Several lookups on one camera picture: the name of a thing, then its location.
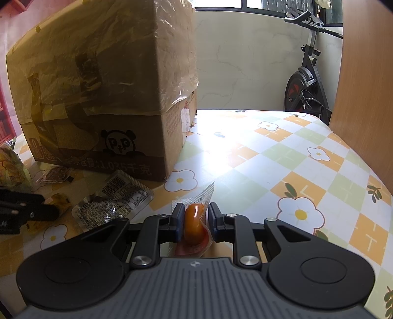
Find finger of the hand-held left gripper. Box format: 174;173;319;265
0;188;46;210
14;203;61;222

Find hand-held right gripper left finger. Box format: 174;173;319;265
66;203;186;269

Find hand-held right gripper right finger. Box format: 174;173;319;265
208;203;320;269

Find orange sausage packet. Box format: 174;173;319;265
171;182;215;257

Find yellow snack bag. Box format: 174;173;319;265
0;142;33;192

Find taped cardboard box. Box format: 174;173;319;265
6;0;199;182

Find yellow candy wrapper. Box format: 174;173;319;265
45;193;73;216

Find small dark snack packet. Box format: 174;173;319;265
37;166;75;185

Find silver printed snack packet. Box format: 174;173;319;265
71;197;130;231

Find silver barcode snack packet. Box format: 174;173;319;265
95;170;154;212

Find floral checkered tablecloth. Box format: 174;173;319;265
0;109;393;319

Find black exercise bike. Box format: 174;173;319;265
283;8;343;124

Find wooden board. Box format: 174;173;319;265
328;0;393;197

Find pink wall poster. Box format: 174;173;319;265
0;18;16;145

